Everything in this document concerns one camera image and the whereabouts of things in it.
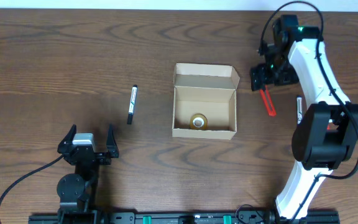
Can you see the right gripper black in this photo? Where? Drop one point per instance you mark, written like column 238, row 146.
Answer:
column 257, row 78

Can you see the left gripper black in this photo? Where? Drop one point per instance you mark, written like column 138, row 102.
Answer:
column 112, row 149

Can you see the orange utility knife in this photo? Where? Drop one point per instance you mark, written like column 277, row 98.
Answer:
column 266, row 98

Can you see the blue whiteboard marker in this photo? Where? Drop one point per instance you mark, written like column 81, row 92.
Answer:
column 299, row 109

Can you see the clear tape roll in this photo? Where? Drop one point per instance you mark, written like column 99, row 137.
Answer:
column 198, row 121

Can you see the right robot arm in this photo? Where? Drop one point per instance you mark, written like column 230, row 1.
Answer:
column 326, row 134

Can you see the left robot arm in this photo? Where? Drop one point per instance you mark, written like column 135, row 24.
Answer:
column 77, row 190

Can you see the open cardboard box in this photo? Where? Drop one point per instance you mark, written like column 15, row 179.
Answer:
column 209, row 90

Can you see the black green whiteboard marker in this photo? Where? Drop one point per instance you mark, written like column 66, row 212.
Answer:
column 132, row 104

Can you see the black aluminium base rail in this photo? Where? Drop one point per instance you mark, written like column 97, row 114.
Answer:
column 240, row 217

